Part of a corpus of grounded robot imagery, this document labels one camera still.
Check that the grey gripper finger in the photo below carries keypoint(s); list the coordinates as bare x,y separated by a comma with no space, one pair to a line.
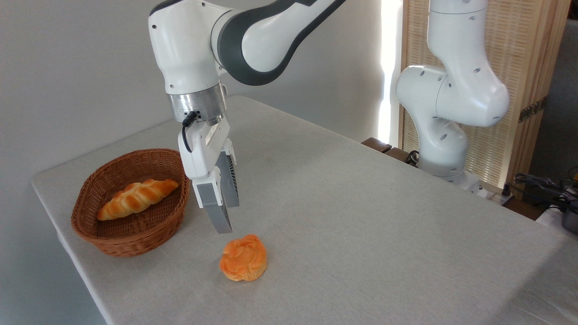
228,180
211,198

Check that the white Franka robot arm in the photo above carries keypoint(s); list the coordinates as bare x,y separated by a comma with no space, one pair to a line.
189,54

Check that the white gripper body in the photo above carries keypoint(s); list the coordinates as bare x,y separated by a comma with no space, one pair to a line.
203,153

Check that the brass screen hinge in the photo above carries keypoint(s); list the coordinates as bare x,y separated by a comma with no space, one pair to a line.
533,109

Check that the white power strip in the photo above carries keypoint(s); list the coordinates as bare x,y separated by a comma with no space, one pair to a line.
496,196

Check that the round orange bread bun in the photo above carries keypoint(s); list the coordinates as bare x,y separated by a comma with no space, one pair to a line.
244,259

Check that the twisted golden bread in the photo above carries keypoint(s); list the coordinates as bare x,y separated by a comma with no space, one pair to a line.
135,198

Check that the brown wicker basket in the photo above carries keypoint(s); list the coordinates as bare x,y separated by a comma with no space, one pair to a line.
117,169

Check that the dark brown wooden block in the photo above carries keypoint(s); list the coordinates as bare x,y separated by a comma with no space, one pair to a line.
399,154
377,144

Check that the wooden slatted folding screen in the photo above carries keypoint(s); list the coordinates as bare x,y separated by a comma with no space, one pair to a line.
524,45

